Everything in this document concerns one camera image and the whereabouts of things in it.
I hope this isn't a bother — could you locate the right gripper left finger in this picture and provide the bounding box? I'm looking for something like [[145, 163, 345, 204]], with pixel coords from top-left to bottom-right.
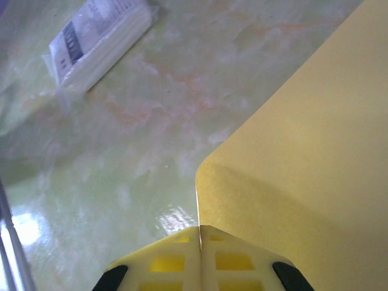
[[92, 226, 202, 291]]

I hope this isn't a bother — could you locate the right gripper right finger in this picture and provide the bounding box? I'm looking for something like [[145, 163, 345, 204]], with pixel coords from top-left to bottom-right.
[[200, 224, 316, 291]]

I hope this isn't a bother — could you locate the yellow square paper sheet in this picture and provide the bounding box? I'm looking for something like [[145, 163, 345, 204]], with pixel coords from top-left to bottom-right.
[[195, 0, 388, 291]]

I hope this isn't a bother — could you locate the white packet with blue label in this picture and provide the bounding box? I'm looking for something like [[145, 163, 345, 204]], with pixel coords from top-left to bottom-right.
[[41, 0, 154, 93]]

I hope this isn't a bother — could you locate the aluminium mounting rail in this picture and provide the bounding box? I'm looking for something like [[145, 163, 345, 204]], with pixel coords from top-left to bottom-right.
[[0, 177, 36, 291]]

